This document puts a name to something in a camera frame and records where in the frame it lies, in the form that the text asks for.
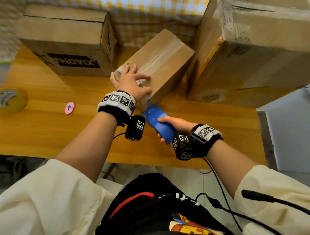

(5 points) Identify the small plain cardboard box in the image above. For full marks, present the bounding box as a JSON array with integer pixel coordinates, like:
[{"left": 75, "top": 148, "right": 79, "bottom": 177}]
[{"left": 114, "top": 28, "right": 196, "bottom": 112}]

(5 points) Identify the thick black cable plug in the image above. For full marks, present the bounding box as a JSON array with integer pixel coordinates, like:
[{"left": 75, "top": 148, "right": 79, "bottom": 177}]
[{"left": 241, "top": 189, "right": 310, "bottom": 215}]

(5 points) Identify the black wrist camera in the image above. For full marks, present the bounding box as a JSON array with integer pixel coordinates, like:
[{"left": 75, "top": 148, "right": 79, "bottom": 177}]
[
  {"left": 172, "top": 131, "right": 193, "bottom": 161},
  {"left": 125, "top": 114, "right": 146, "bottom": 142}
]

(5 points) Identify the pink box cutter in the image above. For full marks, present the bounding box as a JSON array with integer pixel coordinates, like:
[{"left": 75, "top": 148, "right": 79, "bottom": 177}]
[{"left": 65, "top": 101, "right": 76, "bottom": 115}]

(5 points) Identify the thin black cable with plug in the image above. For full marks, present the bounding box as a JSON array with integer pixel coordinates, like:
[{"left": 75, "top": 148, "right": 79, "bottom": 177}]
[{"left": 195, "top": 193, "right": 283, "bottom": 235}]

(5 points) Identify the yellowish tape roll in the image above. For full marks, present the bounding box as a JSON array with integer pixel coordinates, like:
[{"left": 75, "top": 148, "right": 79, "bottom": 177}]
[{"left": 0, "top": 88, "right": 28, "bottom": 113}]

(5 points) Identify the person's left forearm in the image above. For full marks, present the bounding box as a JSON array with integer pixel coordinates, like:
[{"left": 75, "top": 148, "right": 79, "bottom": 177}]
[{"left": 56, "top": 111, "right": 118, "bottom": 183}]

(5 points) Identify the black table leg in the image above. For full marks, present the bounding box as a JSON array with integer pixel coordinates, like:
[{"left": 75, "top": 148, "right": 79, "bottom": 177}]
[{"left": 104, "top": 163, "right": 117, "bottom": 179}]

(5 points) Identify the cardboard box with black print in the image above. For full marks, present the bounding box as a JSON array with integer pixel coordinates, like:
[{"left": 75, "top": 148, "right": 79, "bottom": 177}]
[{"left": 16, "top": 4, "right": 118, "bottom": 77}]

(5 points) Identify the cream long-sleeved top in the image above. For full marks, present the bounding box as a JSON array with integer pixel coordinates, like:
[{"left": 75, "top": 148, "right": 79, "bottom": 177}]
[{"left": 0, "top": 159, "right": 310, "bottom": 235}]

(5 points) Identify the dark grey cloth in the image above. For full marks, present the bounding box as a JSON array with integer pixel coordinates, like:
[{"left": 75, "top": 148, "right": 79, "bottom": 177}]
[{"left": 0, "top": 155, "right": 47, "bottom": 192}]

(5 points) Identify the yellow white checked cloth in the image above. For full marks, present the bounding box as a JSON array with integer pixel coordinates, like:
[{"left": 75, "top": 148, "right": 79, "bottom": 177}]
[{"left": 0, "top": 0, "right": 210, "bottom": 62}]

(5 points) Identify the person's left hand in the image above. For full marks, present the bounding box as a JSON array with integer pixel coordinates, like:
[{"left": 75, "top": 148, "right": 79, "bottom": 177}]
[{"left": 110, "top": 64, "right": 153, "bottom": 102}]

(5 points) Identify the person's right forearm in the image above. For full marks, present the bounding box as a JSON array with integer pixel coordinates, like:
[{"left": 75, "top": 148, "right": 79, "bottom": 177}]
[{"left": 206, "top": 140, "right": 258, "bottom": 199}]

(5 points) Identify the black printed garment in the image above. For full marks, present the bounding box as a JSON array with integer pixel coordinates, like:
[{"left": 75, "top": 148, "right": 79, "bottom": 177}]
[{"left": 96, "top": 172, "right": 234, "bottom": 235}]

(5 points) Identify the blue tape dispenser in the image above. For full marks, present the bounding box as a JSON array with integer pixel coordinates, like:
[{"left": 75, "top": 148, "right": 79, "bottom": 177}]
[{"left": 141, "top": 104, "right": 177, "bottom": 145}]

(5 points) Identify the person's right hand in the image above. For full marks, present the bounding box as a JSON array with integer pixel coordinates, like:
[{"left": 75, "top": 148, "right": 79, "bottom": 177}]
[{"left": 157, "top": 116, "right": 198, "bottom": 146}]

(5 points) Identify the cardboard box with white label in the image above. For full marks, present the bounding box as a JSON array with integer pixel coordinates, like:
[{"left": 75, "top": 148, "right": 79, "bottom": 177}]
[{"left": 186, "top": 0, "right": 310, "bottom": 109}]

